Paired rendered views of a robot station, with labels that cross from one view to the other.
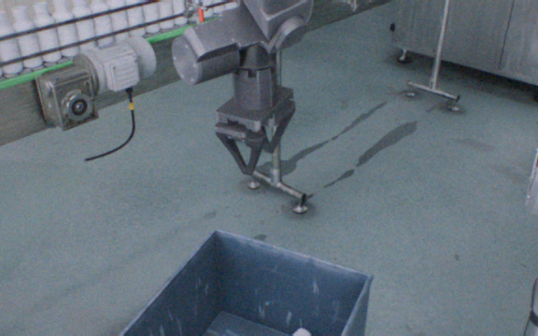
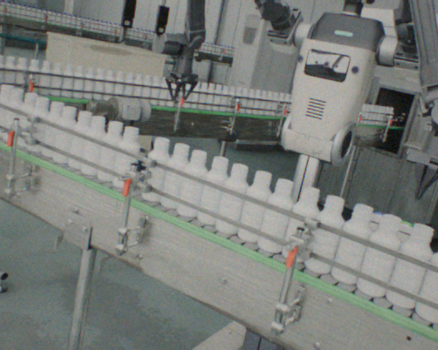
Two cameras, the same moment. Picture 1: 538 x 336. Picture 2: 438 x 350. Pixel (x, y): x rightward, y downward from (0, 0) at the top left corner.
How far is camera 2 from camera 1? 1.17 m
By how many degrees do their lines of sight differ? 18
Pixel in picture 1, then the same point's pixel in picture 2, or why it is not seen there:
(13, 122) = not seen: hidden behind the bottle
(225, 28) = (176, 37)
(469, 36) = (367, 193)
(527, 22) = (405, 189)
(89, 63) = (116, 102)
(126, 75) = (133, 112)
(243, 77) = (179, 59)
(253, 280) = not seen: hidden behind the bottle
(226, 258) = not seen: hidden behind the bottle
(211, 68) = (168, 47)
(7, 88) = (72, 102)
